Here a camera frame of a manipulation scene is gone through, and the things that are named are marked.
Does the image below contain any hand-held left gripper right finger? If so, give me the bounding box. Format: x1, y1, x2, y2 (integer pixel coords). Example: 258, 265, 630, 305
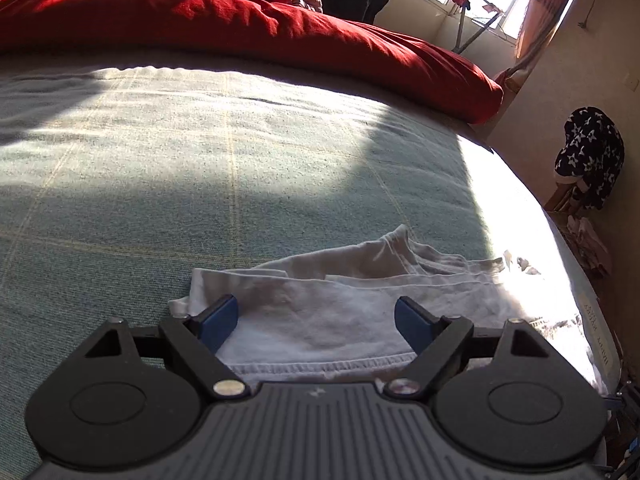
383, 296, 548, 401

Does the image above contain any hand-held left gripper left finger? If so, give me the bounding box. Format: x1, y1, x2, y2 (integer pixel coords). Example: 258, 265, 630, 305
86, 294, 249, 401

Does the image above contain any white t-shirt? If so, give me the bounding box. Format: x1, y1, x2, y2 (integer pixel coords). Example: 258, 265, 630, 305
167, 224, 591, 376

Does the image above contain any clothes drying rack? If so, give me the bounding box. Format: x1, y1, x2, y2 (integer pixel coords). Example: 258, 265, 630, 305
400, 0, 521, 53

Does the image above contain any green plaid bed blanket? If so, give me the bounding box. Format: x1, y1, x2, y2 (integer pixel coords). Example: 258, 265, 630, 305
0, 50, 621, 466

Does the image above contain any cardboard box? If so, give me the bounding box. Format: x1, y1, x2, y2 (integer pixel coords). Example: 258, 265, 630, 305
542, 180, 591, 218

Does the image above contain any pink cloth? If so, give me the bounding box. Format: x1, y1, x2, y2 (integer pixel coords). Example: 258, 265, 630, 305
567, 215, 612, 277

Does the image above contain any dark star-print cloth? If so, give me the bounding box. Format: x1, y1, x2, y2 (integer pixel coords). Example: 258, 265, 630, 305
554, 106, 626, 211

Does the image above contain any red duvet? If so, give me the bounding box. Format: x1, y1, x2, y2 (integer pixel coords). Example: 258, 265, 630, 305
0, 0, 505, 126

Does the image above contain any orange curtain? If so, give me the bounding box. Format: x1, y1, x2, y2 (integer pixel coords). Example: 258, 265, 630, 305
492, 0, 581, 91

